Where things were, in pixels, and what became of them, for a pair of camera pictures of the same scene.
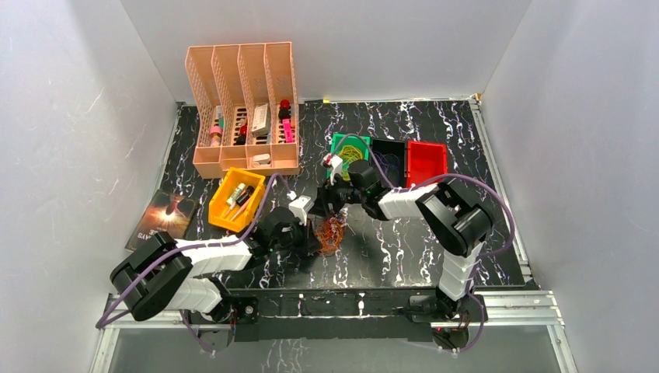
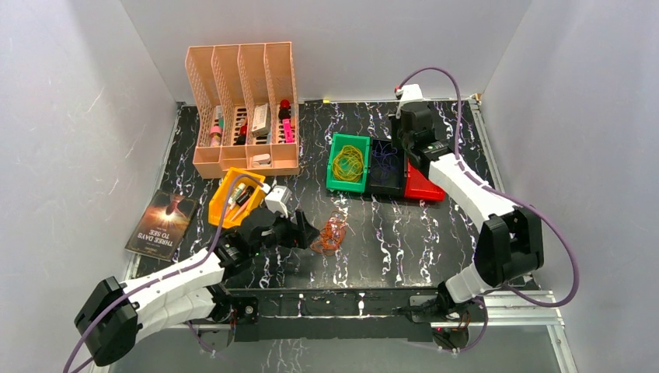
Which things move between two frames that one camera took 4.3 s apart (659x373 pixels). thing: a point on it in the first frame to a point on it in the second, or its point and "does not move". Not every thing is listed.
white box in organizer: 261,123 does not move
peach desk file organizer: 249,95 does not move
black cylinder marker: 244,197 does not move
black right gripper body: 344,193 to 403,137
